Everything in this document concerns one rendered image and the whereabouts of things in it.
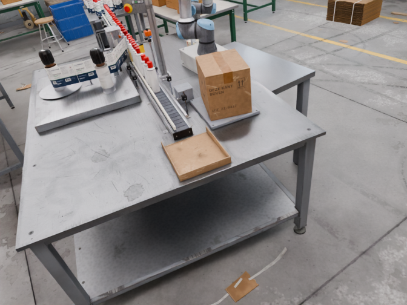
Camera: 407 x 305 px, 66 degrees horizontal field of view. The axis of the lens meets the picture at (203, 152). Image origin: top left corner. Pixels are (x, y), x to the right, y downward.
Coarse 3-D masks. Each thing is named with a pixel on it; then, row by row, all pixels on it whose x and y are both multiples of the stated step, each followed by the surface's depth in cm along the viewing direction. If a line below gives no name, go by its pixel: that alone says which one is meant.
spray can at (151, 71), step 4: (148, 64) 195; (152, 64) 196; (148, 68) 197; (152, 68) 197; (148, 72) 198; (152, 72) 197; (152, 76) 199; (156, 76) 201; (152, 80) 201; (156, 80) 202; (152, 84) 203; (156, 84) 203; (152, 88) 205; (156, 88) 204; (156, 92) 206
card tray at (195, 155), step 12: (180, 144) 166; (192, 144) 165; (204, 144) 164; (216, 144) 162; (168, 156) 154; (180, 156) 158; (192, 156) 157; (204, 156) 156; (216, 156) 155; (228, 156) 150; (180, 168) 151; (192, 168) 150; (204, 168) 146; (180, 180) 144
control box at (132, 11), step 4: (124, 0) 208; (128, 0) 207; (144, 0) 205; (124, 4) 210; (128, 4) 209; (132, 4) 209; (136, 4) 208; (140, 4) 207; (144, 4) 207; (132, 8) 210; (136, 8) 210; (140, 8) 209; (144, 8) 209; (128, 12) 212; (132, 12) 212; (136, 12) 211; (140, 12) 211; (144, 12) 211
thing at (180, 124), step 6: (144, 78) 227; (144, 84) 225; (162, 90) 208; (156, 96) 203; (162, 96) 202; (156, 102) 196; (162, 102) 195; (168, 102) 194; (168, 108) 188; (174, 108) 187; (168, 114) 183; (174, 114) 182; (174, 120) 177; (180, 120) 176; (180, 126) 171; (186, 126) 170; (174, 132) 168
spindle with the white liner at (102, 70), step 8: (96, 48) 200; (96, 56) 199; (96, 64) 203; (104, 64) 207; (96, 72) 207; (104, 72) 207; (104, 80) 210; (112, 80) 214; (104, 88) 213; (112, 88) 215
